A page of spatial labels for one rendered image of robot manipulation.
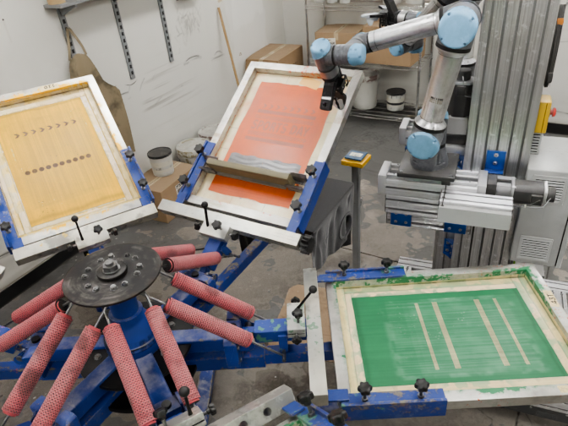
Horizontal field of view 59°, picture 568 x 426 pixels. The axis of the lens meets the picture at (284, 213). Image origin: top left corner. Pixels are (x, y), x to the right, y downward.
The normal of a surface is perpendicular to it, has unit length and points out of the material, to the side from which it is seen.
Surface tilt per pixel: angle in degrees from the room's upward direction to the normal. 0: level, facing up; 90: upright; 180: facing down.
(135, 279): 0
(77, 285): 0
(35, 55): 90
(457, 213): 90
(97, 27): 90
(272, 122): 32
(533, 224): 90
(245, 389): 0
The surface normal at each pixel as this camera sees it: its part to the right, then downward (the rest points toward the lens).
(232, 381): -0.08, -0.84
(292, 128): -0.33, -0.44
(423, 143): -0.41, 0.62
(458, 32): -0.39, 0.41
